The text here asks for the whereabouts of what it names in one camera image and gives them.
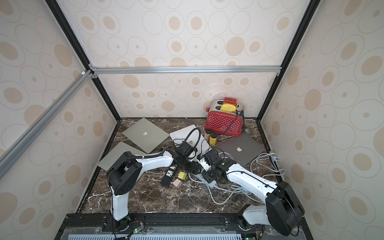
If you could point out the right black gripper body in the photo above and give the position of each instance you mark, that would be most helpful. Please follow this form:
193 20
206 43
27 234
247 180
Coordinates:
207 173

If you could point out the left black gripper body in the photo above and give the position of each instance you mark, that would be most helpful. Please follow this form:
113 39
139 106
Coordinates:
190 166

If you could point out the yellow charger plug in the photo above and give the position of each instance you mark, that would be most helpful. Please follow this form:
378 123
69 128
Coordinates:
183 176

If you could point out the pink charger plug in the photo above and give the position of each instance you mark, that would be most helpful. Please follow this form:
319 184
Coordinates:
177 183

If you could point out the black power strip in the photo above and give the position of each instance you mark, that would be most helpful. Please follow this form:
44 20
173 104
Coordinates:
168 177

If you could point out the light blue power strip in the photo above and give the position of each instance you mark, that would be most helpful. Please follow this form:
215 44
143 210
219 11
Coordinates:
211 185

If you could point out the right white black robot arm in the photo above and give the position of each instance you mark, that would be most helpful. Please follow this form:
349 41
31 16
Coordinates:
281 207

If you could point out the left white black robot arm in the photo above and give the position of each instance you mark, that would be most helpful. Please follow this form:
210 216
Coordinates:
127 170

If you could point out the white laptop centre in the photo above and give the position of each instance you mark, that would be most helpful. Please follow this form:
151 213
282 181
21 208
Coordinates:
194 137

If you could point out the dark grey laptop right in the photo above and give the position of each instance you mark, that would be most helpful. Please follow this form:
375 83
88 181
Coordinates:
242 149

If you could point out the silver laptop back left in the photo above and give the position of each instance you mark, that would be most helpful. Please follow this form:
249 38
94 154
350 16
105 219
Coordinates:
145 135

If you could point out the silver laptop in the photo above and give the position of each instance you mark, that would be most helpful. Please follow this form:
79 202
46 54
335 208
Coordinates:
115 154
145 135

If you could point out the silver laptop front left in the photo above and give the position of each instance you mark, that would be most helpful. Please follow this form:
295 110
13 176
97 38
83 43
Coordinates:
115 154

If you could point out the yellow bottle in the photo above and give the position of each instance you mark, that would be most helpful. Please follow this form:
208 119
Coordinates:
213 139

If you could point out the brown lid bottle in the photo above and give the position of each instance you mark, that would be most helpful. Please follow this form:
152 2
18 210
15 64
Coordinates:
207 134

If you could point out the red toaster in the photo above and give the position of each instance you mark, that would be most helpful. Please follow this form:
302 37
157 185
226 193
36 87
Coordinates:
222 122

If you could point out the yellow toast toy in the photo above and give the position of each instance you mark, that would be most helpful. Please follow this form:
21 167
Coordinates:
229 108

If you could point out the red toast toy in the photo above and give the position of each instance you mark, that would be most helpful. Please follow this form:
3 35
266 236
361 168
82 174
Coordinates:
230 101

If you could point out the horizontal aluminium frame bar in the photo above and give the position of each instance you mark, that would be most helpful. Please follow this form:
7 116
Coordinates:
187 70

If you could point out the diagonal aluminium frame bar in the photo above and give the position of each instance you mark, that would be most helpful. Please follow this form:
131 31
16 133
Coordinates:
9 158

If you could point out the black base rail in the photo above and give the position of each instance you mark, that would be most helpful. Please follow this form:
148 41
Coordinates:
170 227

